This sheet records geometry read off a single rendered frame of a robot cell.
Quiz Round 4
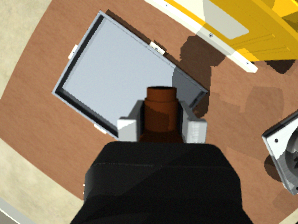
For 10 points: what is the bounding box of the brown glass bottle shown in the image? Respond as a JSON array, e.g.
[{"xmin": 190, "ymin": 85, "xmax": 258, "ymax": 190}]
[{"xmin": 139, "ymin": 86, "xmax": 184, "ymax": 143}]

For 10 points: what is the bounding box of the yellow plastic crate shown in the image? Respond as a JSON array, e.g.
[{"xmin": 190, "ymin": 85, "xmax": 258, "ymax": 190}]
[{"xmin": 164, "ymin": 0, "xmax": 298, "ymax": 61}]

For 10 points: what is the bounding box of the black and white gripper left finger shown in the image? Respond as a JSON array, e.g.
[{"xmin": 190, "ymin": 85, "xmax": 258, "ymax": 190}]
[{"xmin": 118, "ymin": 100, "xmax": 145, "ymax": 142}]

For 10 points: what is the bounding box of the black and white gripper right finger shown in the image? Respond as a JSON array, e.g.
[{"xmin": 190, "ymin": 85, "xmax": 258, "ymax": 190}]
[{"xmin": 177, "ymin": 101, "xmax": 208, "ymax": 144}]

